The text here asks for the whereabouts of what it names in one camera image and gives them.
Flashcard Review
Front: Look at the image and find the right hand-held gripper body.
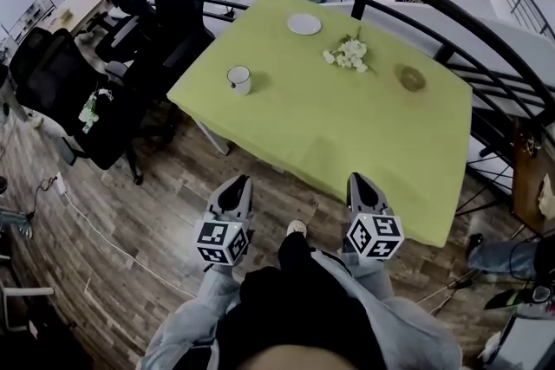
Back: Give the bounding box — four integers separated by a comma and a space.
343, 199, 406, 262

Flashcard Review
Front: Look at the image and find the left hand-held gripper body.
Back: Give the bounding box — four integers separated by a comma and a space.
193, 191, 256, 266

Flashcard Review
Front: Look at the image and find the white enamel cup dish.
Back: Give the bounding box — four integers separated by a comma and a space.
225, 64, 253, 96

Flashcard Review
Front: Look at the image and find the white plate dish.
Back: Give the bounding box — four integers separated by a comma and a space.
286, 12, 323, 36

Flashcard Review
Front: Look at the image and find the person's left forearm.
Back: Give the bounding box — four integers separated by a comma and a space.
137, 262, 244, 370

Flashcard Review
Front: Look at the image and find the person's right forearm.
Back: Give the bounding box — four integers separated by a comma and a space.
311, 249, 464, 370

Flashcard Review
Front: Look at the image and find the white table leg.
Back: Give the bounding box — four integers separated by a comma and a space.
193, 120, 232, 157

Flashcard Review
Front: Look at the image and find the person's white shoe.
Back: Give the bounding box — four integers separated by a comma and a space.
286, 219, 309, 240

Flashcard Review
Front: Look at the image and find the green tablecloth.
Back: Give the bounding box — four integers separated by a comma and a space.
166, 0, 473, 249

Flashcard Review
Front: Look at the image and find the person's black clothed body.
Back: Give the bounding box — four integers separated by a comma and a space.
214, 231, 388, 370

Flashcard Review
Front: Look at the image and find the white flower bouquet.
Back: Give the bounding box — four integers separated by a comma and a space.
321, 26, 377, 75

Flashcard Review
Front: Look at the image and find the white green bag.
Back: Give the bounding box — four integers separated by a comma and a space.
77, 88, 114, 134

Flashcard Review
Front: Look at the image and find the large black office chair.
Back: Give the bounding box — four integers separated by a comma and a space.
8, 26, 147, 186

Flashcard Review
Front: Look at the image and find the white stool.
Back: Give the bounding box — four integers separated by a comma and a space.
0, 279, 56, 334

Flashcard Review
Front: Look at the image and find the light wooden desk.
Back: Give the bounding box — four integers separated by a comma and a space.
42, 0, 109, 38

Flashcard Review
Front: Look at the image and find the whiteboard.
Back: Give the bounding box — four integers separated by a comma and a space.
0, 0, 58, 41

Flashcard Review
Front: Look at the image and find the white floor cable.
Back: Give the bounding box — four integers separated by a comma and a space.
25, 175, 199, 301

